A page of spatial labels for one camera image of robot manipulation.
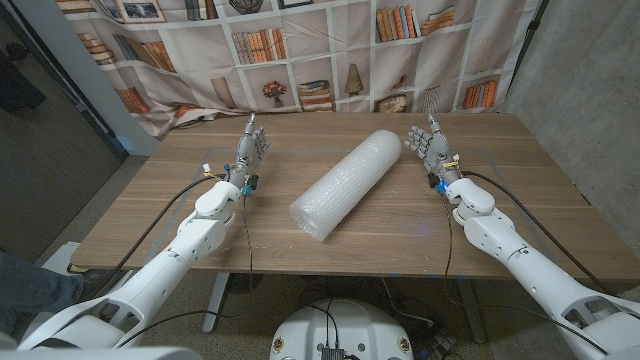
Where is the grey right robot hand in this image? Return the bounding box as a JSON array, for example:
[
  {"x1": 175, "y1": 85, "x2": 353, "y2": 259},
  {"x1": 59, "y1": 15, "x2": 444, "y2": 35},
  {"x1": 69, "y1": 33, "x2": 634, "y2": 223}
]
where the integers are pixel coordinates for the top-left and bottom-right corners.
[{"x1": 403, "y1": 113, "x2": 464, "y2": 187}]

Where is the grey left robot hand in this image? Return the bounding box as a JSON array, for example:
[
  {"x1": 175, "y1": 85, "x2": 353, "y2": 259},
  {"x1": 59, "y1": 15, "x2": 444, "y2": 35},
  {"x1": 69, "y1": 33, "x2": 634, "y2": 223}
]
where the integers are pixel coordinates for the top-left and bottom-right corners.
[{"x1": 227, "y1": 112, "x2": 271, "y2": 191}]

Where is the clear bubble wrap roll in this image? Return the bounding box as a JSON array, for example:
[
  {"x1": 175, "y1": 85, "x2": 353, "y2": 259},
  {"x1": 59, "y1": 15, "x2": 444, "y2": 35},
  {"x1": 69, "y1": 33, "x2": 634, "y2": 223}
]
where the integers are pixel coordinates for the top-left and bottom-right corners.
[{"x1": 288, "y1": 128, "x2": 404, "y2": 242}]

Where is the printed bookshelf backdrop cloth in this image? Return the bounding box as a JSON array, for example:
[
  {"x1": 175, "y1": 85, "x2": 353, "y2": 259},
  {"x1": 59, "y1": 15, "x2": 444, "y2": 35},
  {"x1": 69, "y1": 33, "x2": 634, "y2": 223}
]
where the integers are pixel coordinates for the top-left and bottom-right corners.
[{"x1": 54, "y1": 0, "x2": 544, "y2": 139}]

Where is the black backdrop stand pole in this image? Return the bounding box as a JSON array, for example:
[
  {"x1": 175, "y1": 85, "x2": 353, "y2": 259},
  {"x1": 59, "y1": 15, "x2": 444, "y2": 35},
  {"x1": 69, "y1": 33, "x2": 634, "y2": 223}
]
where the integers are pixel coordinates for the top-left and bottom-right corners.
[{"x1": 507, "y1": 0, "x2": 551, "y2": 96}]

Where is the grey metal table leg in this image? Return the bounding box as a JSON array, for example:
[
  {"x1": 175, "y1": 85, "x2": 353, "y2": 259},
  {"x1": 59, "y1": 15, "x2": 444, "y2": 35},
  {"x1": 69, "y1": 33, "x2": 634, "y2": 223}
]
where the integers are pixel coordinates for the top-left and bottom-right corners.
[
  {"x1": 202, "y1": 272, "x2": 231, "y2": 335},
  {"x1": 457, "y1": 278, "x2": 487, "y2": 345}
]

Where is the floor power strip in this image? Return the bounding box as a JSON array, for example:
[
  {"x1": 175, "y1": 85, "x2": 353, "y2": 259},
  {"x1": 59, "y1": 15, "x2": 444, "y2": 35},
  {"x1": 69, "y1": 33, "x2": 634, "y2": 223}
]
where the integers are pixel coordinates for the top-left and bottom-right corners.
[{"x1": 422, "y1": 332, "x2": 457, "y2": 359}]

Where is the black shoe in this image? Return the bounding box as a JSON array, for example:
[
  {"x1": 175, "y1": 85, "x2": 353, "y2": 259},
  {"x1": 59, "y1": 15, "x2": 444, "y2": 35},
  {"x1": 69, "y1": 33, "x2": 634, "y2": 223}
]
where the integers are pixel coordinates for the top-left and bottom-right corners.
[{"x1": 79, "y1": 269, "x2": 126, "y2": 301}]

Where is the white robot torso base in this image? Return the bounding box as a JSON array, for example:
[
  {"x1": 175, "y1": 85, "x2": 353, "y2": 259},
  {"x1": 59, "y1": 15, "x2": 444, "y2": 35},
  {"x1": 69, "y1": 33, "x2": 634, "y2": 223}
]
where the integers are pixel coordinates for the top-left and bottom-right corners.
[{"x1": 268, "y1": 298, "x2": 415, "y2": 360}]

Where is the white floor platform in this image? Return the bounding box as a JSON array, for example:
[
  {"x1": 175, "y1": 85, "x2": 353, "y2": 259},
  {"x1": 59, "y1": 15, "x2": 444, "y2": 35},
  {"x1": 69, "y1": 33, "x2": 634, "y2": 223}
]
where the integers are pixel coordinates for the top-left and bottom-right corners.
[{"x1": 29, "y1": 241, "x2": 131, "y2": 301}]

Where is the person's leg in blue jeans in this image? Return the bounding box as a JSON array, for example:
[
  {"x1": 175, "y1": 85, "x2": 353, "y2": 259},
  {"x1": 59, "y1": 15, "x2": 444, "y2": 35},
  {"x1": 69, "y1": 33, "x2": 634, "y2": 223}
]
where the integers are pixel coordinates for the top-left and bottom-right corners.
[{"x1": 0, "y1": 249, "x2": 86, "y2": 336}]

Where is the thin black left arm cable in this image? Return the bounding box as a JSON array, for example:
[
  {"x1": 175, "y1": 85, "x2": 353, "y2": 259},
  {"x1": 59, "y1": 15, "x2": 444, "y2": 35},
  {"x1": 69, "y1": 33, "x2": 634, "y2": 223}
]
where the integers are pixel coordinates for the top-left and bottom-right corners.
[{"x1": 117, "y1": 192, "x2": 256, "y2": 349}]

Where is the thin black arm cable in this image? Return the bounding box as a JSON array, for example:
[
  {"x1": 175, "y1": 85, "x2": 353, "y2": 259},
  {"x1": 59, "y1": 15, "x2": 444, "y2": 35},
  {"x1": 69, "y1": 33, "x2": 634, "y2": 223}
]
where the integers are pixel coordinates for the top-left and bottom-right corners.
[
  {"x1": 117, "y1": 192, "x2": 256, "y2": 349},
  {"x1": 439, "y1": 192, "x2": 611, "y2": 356}
]

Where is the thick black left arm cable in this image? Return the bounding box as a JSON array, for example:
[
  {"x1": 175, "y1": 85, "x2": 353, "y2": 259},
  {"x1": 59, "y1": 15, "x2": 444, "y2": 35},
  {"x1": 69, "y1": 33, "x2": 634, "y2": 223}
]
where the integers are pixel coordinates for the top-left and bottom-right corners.
[{"x1": 84, "y1": 172, "x2": 231, "y2": 301}]

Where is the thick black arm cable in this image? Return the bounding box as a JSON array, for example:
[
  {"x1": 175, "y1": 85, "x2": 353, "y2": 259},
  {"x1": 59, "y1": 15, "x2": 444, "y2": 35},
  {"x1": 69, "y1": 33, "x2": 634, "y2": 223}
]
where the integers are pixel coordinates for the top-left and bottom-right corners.
[
  {"x1": 84, "y1": 172, "x2": 231, "y2": 301},
  {"x1": 459, "y1": 169, "x2": 614, "y2": 299}
]

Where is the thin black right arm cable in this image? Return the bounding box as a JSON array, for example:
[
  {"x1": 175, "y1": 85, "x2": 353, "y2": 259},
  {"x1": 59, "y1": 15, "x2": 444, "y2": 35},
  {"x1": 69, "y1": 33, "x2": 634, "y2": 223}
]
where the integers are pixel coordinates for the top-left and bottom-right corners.
[{"x1": 439, "y1": 192, "x2": 611, "y2": 356}]

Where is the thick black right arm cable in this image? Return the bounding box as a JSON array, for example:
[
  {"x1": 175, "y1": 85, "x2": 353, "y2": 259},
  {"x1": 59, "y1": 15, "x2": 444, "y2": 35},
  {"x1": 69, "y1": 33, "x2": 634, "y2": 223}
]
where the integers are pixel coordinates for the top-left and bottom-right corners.
[{"x1": 459, "y1": 169, "x2": 614, "y2": 299}]

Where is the white floor cable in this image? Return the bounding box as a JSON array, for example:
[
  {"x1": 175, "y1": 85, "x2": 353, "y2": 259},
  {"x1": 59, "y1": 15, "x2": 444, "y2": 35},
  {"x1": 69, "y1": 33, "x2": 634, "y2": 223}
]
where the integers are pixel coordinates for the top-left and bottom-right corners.
[{"x1": 380, "y1": 277, "x2": 435, "y2": 329}]

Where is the black cable on torso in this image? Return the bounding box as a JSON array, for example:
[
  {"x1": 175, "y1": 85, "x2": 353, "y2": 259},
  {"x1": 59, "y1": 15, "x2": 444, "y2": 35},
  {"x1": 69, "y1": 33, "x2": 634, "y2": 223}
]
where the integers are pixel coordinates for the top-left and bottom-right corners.
[{"x1": 299, "y1": 298, "x2": 341, "y2": 349}]

